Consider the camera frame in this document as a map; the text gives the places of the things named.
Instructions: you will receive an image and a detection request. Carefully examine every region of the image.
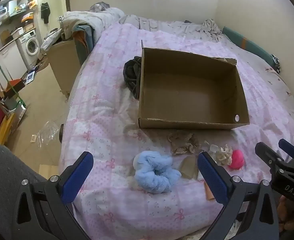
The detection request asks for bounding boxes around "peach makeup sponge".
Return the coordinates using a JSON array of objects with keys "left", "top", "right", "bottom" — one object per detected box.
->
[{"left": 204, "top": 180, "right": 216, "bottom": 202}]

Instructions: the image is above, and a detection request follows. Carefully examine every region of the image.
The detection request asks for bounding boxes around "orange and black box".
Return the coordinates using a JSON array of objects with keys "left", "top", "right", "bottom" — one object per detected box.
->
[{"left": 3, "top": 79, "right": 26, "bottom": 98}]

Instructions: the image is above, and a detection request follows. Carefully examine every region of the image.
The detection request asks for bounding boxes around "brown paper card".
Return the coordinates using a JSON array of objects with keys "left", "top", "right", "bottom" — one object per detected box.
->
[{"left": 181, "top": 156, "right": 200, "bottom": 180}]

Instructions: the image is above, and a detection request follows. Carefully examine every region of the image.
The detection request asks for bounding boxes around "pink bow print blanket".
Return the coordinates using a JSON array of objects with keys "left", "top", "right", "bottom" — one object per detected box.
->
[{"left": 58, "top": 23, "right": 294, "bottom": 238}]

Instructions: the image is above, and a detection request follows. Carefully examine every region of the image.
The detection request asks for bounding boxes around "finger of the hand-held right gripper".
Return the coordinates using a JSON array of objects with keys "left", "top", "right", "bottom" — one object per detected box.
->
[
  {"left": 255, "top": 142, "right": 285, "bottom": 172},
  {"left": 278, "top": 139, "right": 294, "bottom": 162}
]

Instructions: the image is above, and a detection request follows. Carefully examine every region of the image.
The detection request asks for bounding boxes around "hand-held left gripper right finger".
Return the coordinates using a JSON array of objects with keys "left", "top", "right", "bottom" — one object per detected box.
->
[{"left": 197, "top": 151, "right": 280, "bottom": 240}]

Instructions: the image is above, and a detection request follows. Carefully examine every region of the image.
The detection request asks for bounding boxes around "beige lace scrunchie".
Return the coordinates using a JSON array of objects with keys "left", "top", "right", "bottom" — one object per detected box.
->
[{"left": 168, "top": 131, "right": 200, "bottom": 155}]

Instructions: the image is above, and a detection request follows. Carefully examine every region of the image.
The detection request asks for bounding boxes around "white washing machine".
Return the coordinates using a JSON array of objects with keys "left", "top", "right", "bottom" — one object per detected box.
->
[{"left": 18, "top": 29, "right": 41, "bottom": 65}]

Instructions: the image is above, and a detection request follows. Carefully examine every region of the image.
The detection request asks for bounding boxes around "person's right hand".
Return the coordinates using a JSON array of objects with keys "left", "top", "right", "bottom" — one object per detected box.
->
[{"left": 277, "top": 195, "right": 294, "bottom": 233}]

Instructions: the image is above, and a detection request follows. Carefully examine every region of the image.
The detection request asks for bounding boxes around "white printed bed sheet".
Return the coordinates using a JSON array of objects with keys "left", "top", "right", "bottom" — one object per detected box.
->
[{"left": 119, "top": 15, "right": 294, "bottom": 143}]

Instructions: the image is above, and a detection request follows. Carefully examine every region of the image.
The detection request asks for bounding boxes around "beige wooden cabinet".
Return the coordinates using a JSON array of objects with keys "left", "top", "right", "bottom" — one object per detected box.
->
[{"left": 48, "top": 39, "right": 81, "bottom": 98}]

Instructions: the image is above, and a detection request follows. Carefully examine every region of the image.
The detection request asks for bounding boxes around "clear plastic bag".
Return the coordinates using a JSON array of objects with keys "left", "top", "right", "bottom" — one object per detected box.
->
[{"left": 35, "top": 120, "right": 60, "bottom": 150}]

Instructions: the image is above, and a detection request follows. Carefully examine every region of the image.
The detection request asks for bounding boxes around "black hanging garment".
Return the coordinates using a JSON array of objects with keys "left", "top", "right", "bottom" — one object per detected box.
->
[{"left": 41, "top": 2, "right": 50, "bottom": 24}]

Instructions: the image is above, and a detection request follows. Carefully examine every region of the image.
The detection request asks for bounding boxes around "white kitchen cabinet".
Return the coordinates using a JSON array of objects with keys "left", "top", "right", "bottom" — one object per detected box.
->
[{"left": 0, "top": 40, "right": 28, "bottom": 90}]

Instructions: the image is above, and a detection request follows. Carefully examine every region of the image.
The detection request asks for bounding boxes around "grey patterned cloth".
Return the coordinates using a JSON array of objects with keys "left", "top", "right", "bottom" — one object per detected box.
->
[{"left": 201, "top": 19, "right": 224, "bottom": 42}]

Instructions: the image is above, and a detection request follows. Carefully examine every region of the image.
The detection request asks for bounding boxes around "dark patterned cloth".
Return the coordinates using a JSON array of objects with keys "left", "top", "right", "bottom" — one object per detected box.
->
[{"left": 89, "top": 2, "right": 111, "bottom": 12}]

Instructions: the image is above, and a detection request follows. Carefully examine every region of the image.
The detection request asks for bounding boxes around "brown cardboard box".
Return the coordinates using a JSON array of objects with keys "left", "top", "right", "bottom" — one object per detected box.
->
[{"left": 137, "top": 39, "right": 250, "bottom": 130}]

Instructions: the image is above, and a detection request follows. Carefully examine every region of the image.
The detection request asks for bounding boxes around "teal bed cushion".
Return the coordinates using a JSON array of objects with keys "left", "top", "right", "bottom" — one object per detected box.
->
[{"left": 222, "top": 26, "right": 281, "bottom": 74}]

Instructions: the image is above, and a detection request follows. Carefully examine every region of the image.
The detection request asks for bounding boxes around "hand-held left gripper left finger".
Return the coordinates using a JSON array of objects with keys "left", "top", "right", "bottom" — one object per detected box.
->
[{"left": 13, "top": 151, "right": 95, "bottom": 240}]

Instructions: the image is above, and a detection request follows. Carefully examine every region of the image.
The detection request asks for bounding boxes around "blue fluffy scrunchie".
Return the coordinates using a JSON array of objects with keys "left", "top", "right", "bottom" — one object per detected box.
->
[{"left": 132, "top": 151, "right": 182, "bottom": 194}]

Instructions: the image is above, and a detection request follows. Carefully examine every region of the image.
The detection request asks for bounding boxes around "cream knitted scrunchie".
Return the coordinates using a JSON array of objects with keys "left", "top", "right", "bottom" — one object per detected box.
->
[{"left": 216, "top": 144, "right": 234, "bottom": 166}]

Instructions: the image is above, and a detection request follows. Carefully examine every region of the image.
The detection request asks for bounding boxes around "pink rubber duck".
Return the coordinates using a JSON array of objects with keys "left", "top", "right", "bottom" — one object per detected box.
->
[{"left": 228, "top": 149, "right": 245, "bottom": 171}]

